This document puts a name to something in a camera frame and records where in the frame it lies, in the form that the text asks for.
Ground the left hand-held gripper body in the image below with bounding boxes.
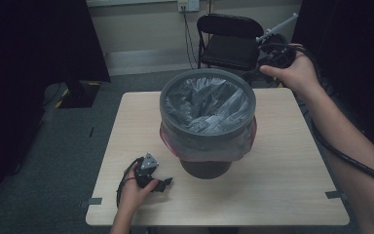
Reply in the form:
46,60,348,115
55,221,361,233
133,152,161,190

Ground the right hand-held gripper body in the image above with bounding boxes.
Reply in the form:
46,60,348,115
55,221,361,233
255,12,300,69

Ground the dark grey trash bin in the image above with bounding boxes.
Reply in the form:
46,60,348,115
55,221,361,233
178,157,234,180

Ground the grey plastic bin ring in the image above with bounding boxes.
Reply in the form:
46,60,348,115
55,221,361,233
159,67,258,146

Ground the grey and pink garbage bag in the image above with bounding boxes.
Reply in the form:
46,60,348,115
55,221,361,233
159,76,258,164

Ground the person's left hand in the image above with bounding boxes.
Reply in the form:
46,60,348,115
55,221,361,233
119,164,161,215

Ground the person's right hand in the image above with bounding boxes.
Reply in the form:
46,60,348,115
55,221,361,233
259,43,321,96

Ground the black folding chair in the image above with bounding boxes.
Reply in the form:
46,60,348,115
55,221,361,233
196,13,274,90

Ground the narrow black curtain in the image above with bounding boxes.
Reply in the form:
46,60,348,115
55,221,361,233
282,0,374,159

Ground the black stand base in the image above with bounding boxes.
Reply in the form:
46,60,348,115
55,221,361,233
57,80,101,109

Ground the wide black curtain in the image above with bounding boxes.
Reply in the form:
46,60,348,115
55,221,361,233
0,0,112,215

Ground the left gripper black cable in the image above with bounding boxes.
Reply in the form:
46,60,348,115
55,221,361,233
115,157,144,209

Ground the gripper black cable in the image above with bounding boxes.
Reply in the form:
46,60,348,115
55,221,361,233
284,43,374,192
115,157,144,209

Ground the white wall outlet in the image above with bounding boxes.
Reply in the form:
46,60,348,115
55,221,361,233
177,0,201,14

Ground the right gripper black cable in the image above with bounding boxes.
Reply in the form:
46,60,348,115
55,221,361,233
284,43,374,192

